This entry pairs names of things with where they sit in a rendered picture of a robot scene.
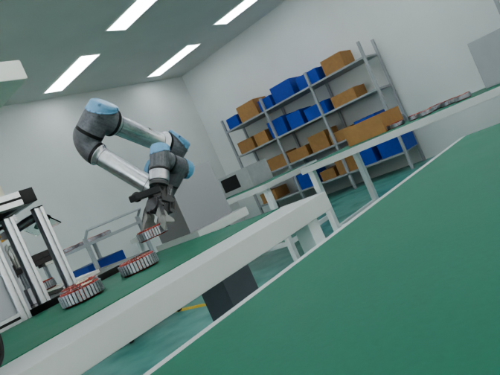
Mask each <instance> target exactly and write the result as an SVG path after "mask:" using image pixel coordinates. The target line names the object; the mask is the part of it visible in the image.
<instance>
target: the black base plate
mask: <svg viewBox="0 0 500 375"><path fill-rule="evenodd" d="M148 251H150V250H147V251H144V252H142V253H140V254H136V255H134V256H131V257H128V258H126V259H123V260H120V261H118V262H116V263H112V264H110V265H108V266H104V267H102V268H99V270H100V272H99V273H97V274H96V275H95V276H98V278H100V279H101V281H103V280H105V279H107V278H108V277H110V276H112V275H114V274H116V273H118V272H119V271H118V267H119V266H120V265H121V264H122V263H125V262H127V261H128V260H131V259H133V258H134V259H135V257H137V256H139V255H141V254H144V253H146V252H148ZM60 293H61V291H60V292H56V293H54V294H52V295H49V296H50V299H51V300H49V301H46V302H45V303H43V304H40V305H38V303H36V304H33V305H31V309H32V310H30V312H31V315H32V316H35V315H37V314H39V313H41V312H42V311H44V310H46V309H48V308H50V307H52V306H54V305H56V304H58V303H59V301H58V297H59V296H60Z"/></svg>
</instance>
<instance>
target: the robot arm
mask: <svg viewBox="0 0 500 375"><path fill-rule="evenodd" d="M105 135H106V136H109V137H111V136H113V135H116V136H119V137H121V138H124V139H126V140H128V141H132V142H134V143H136V144H140V145H141V146H144V147H147V148H150V159H149V160H148V161H147V163H146V164H145V166H144V170H141V169H140V168H138V167H136V166H135V165H133V164H131V163H129V162H128V161H126V160H125V159H123V158H121V157H120V156H118V155H116V154H114V153H113V152H111V151H110V150H108V149H107V148H106V145H105V144H103V143H102V140H103V138H104V137H105ZM73 142H74V145H75V147H76V149H77V151H78V153H79V154H80V155H81V156H82V158H83V159H84V160H85V161H87V162H88V163H90V164H92V165H98V166H99V167H102V168H103V169H104V170H106V171H108V172H110V173H111V174H113V175H114V176H117V177H118V178H119V179H121V180H123V181H125V182H126V183H127V184H129V185H131V186H133V187H134V188H136V189H138V190H139V191H140V192H134V193H133V194H132V195H131V196H129V200H130V202H131V203H133V202H140V201H141V200H142V199H145V198H147V197H148V200H147V204H146V207H145V209H144V212H143V216H142V231H143V230H145V229H147V228H150V227H153V226H154V225H156V223H155V222H154V219H155V216H154V215H153V214H155V215H156V216H157V217H158V221H159V222H160V227H161V228H162V229H163V230H164V231H166V226H167V222H174V221H175V220H174V218H172V217H171V216H169V214H172V213H173V212H175V209H176V199H174V198H173V196H174V195H175V193H176V191H177V189H178V187H179V185H180V184H181V183H182V180H183V179H189V178H190V177H191V176H192V175H193V172H194V165H193V163H192V161H189V160H187V159H186V158H184V157H185V154H186V152H187V151H188V148H189V146H190V142H189V141H188V140H186V139H185V138H183V137H182V136H180V135H179V134H177V133H176V132H174V131H173V130H170V131H169V132H166V131H164V132H158V131H156V130H154V129H151V128H149V127H147V126H145V125H142V124H140V123H137V122H135V121H132V120H130V119H129V118H125V117H124V116H122V114H121V112H120V111H119V110H118V107H117V106H116V105H115V104H113V103H110V102H108V101H106V100H102V99H99V98H92V99H90V100H89V102H88V103H87V105H86V106H85V109H84V111H83V113H82V115H81V116H80V119H79V121H78V122H77V125H76V127H75V128H74V131H73ZM173 203H174V209H173Z"/></svg>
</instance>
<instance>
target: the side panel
mask: <svg viewBox="0 0 500 375"><path fill-rule="evenodd" d="M31 317H33V316H32V315H31V312H30V310H29V308H28V306H27V304H26V302H25V299H24V297H23V295H22V292H21V290H20V288H19V286H18V284H17V282H16V279H15V278H14V276H13V273H12V271H11V269H10V267H9V264H8V262H7V260H6V258H5V256H4V253H3V251H2V250H1V246H0V333H2V332H4V331H5V330H8V329H10V328H11V327H14V326H16V325H17V324H20V323H21V322H23V321H25V320H27V319H29V318H31Z"/></svg>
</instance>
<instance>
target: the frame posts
mask: <svg viewBox="0 0 500 375"><path fill-rule="evenodd" d="M30 211H31V213H32V215H33V218H34V220H35V222H36V224H37V226H38V229H39V231H40V233H41V235H42V238H43V240H44V241H45V244H46V246H47V248H48V250H49V252H50V255H51V257H52V259H53V261H54V264H55V266H56V268H57V271H58V272H59V274H60V277H61V279H62V281H63V283H64V285H65V288H66V287H68V286H70V285H73V284H76V283H77V280H76V278H75V276H74V273H73V272H72V270H71V267H70V265H69V263H68V261H67V258H66V256H65V254H64V252H63V249H62V247H61V245H60V242H59V240H58V239H57V236H56V234H55V232H54V230H53V228H52V226H51V223H50V221H49V219H48V216H47V214H46V212H45V210H44V208H43V206H42V205H40V206H37V207H35V208H32V209H31V210H30ZM0 223H1V225H2V228H3V229H4V232H5V234H6V236H7V238H8V240H9V242H10V245H11V247H12V249H13V251H14V254H15V256H16V258H17V260H18V261H19V265H20V266H21V268H22V271H23V273H24V275H25V277H26V279H27V282H28V284H29V286H30V288H31V291H32V293H33V295H34V297H35V299H36V302H37V303H38V305H40V304H43V303H45V302H46V301H49V300H51V299H50V296H49V294H48V292H47V290H46V288H45V285H44V283H43V282H42V279H41V277H40V275H39V273H38V270H37V268H36V266H35V264H34V262H33V259H32V257H31V255H30V252H29V251H28V248H27V246H26V244H25V241H24V240H23V238H22V235H21V233H20V231H19V229H18V226H17V224H16V222H15V220H14V218H13V215H11V216H8V217H5V218H3V219H1V220H0Z"/></svg>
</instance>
